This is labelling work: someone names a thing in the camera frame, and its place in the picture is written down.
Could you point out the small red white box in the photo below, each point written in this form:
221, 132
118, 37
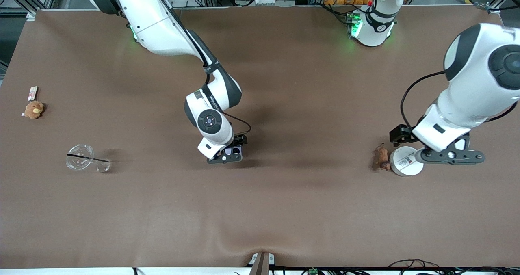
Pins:
32, 92

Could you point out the white box with black dots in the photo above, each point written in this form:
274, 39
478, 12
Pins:
237, 149

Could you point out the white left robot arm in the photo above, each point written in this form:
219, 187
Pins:
475, 92

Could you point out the clear plastic cup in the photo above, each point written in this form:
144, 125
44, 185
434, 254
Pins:
81, 158

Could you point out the aluminium frame post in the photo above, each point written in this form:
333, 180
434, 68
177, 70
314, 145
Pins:
22, 1
493, 7

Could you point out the black straw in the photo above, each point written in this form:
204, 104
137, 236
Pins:
87, 158

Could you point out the brown plush toy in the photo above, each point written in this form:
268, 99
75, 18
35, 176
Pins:
33, 109

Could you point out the white desk lamp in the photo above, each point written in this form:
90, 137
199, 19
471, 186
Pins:
405, 162

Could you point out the brown lion statue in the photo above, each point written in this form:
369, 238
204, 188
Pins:
382, 158

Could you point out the white power strip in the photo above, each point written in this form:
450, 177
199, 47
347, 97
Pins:
260, 1

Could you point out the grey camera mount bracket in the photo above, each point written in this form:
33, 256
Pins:
262, 263

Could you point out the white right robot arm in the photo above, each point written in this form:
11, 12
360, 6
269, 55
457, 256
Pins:
162, 27

